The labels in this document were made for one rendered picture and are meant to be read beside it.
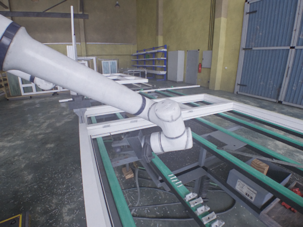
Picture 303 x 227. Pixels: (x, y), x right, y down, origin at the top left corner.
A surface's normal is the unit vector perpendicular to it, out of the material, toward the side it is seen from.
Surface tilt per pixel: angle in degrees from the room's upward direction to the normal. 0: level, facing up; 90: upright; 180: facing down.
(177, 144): 109
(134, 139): 102
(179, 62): 90
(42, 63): 92
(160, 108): 27
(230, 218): 0
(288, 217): 0
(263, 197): 90
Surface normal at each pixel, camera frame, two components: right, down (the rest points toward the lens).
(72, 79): 0.52, 0.47
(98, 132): 0.44, 0.29
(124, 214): 0.00, -0.95
